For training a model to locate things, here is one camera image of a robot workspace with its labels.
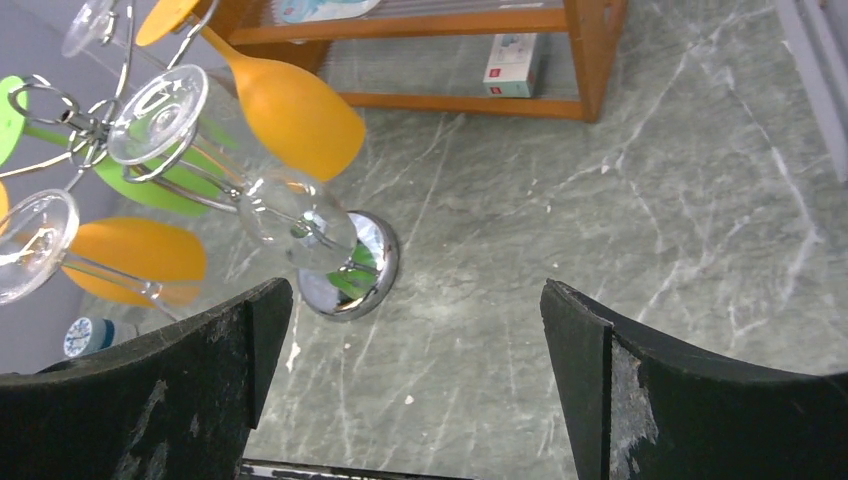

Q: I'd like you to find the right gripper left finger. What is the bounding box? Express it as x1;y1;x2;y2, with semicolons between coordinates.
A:
1;279;294;479

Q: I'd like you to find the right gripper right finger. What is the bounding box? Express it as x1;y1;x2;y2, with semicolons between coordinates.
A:
540;280;847;479

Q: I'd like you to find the orange plastic goblet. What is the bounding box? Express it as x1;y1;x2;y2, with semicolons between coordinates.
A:
135;0;366;181
0;182;209;309

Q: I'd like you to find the clear wine glass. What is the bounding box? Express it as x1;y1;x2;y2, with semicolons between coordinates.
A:
61;0;165;69
107;64;358;274
0;188;200;319

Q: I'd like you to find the green plastic goblet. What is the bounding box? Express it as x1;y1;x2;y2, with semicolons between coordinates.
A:
0;74;233;219

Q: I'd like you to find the chrome wine glass rack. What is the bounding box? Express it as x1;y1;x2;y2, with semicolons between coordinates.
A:
0;0;401;324

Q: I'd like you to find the wooden shelf rack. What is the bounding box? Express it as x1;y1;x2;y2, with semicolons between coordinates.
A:
210;1;628;123

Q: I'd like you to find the small white red box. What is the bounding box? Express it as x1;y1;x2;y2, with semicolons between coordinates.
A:
482;33;543;98

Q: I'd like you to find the blue packaged item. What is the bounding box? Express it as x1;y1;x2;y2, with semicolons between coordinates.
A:
271;0;382;24

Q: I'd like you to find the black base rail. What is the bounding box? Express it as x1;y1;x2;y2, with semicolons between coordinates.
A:
239;459;459;480

